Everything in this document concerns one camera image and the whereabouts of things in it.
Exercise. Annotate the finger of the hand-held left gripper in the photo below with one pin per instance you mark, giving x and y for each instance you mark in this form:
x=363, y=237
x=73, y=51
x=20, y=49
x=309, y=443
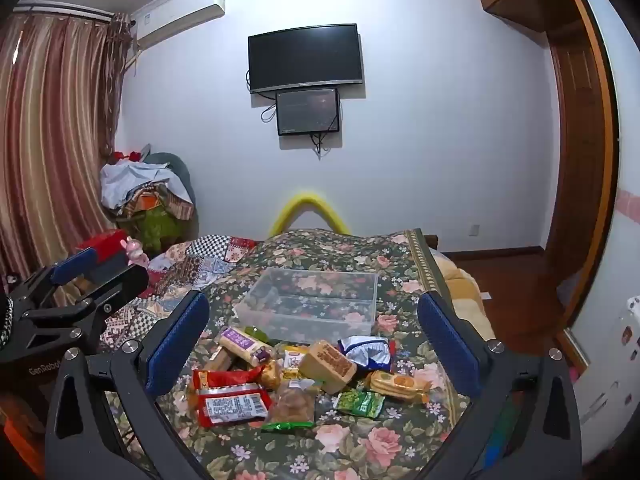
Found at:
x=75, y=265
x=117, y=287

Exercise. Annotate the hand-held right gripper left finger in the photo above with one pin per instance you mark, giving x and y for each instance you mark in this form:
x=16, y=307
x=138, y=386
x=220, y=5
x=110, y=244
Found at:
x=175, y=347

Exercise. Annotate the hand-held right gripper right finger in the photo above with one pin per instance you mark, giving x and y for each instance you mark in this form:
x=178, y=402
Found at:
x=450, y=345

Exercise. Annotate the dark brown pastry packet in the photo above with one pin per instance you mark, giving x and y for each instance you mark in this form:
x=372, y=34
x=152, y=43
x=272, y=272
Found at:
x=220, y=360

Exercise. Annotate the red snack packet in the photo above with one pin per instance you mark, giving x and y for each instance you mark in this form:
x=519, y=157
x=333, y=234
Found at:
x=225, y=377

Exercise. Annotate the yellow orange biscuit packet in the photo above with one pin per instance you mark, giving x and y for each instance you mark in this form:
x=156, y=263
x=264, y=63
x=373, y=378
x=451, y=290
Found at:
x=400, y=385

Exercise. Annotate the purple label cracker packet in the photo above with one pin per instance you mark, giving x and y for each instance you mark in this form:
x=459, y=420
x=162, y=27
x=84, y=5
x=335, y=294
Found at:
x=240, y=344

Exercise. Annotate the red packet with white label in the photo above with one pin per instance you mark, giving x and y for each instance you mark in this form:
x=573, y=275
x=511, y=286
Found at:
x=230, y=405

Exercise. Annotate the small green snack packet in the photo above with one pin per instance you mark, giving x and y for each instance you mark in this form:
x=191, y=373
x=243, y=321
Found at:
x=359, y=402

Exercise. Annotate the tan cake packet brown print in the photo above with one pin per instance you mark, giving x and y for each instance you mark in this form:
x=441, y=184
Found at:
x=327, y=365

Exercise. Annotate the clear nut bag green edge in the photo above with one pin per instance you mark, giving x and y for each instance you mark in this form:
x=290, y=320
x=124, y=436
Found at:
x=290, y=405

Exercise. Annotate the clear plastic storage box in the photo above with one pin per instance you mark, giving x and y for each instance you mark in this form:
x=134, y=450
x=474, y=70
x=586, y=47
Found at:
x=310, y=317

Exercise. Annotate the red box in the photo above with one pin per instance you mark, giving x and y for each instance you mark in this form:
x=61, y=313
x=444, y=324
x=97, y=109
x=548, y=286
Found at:
x=105, y=242

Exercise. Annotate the pink toy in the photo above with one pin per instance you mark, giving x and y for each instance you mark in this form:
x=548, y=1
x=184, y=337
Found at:
x=136, y=252

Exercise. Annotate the green patterned bag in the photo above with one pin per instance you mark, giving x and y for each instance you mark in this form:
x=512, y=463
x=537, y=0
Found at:
x=155, y=227

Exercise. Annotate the light green packet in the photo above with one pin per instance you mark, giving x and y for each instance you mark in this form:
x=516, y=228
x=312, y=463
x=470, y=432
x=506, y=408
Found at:
x=259, y=333

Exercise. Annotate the blue and white snack bag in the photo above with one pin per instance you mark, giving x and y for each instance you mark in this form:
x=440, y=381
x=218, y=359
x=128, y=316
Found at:
x=365, y=352

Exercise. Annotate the patchwork quilt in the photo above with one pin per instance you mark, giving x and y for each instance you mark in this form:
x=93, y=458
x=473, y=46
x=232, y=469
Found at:
x=200, y=260

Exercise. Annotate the round golden pastry packet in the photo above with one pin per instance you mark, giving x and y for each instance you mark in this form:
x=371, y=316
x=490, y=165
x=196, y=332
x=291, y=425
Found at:
x=271, y=375

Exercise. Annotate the pile of folded clothes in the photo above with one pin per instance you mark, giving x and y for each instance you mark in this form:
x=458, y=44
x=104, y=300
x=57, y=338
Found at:
x=135, y=185

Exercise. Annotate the yellow noodle snack packet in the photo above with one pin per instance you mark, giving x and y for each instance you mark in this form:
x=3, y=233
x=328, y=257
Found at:
x=294, y=360

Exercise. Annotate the red fabric item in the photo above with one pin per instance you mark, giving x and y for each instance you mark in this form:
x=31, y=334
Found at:
x=122, y=155

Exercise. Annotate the striped brown curtain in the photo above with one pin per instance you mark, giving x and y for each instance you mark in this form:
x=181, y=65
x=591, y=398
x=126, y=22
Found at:
x=50, y=135

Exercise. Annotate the white cabinet with stickers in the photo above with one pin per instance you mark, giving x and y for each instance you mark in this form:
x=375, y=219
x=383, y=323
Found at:
x=615, y=335

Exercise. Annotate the yellow foam tube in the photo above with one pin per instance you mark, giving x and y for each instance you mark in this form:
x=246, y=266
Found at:
x=305, y=199

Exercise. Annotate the wooden wardrobe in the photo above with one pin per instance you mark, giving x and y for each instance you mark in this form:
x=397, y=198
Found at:
x=575, y=160

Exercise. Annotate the small black monitor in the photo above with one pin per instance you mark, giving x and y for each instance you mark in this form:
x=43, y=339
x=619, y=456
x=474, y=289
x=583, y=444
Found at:
x=307, y=112

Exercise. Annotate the white air conditioner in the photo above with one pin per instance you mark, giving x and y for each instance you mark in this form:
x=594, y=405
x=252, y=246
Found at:
x=180, y=20

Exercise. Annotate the white curtain rail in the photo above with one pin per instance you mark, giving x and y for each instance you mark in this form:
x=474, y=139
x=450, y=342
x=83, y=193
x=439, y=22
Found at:
x=60, y=11

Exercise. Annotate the black wall television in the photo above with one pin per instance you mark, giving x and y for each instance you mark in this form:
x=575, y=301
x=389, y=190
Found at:
x=305, y=57

